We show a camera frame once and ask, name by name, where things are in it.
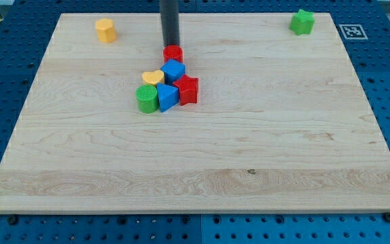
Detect red circle block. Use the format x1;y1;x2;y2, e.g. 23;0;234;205
162;45;183;63

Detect yellow heart block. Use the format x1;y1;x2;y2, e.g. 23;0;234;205
142;70;165;86

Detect red star block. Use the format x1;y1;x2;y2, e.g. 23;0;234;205
173;75;199;106

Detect blue triangle block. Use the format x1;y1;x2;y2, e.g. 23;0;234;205
156;83;179;113

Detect green cylinder block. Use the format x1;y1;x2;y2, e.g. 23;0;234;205
135;85;159;113

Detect blue cube block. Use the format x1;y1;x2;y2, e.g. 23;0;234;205
160;59;186;85

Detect light wooden board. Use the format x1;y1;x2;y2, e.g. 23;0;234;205
0;13;390;215

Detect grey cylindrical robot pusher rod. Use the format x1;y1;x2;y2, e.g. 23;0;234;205
159;0;180;47

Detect yellow hexagon block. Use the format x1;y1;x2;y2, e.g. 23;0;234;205
95;18;116;43

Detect green star block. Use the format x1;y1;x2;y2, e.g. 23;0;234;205
289;9;315;35

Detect white fiducial marker tag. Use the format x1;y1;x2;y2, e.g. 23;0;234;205
339;24;368;40

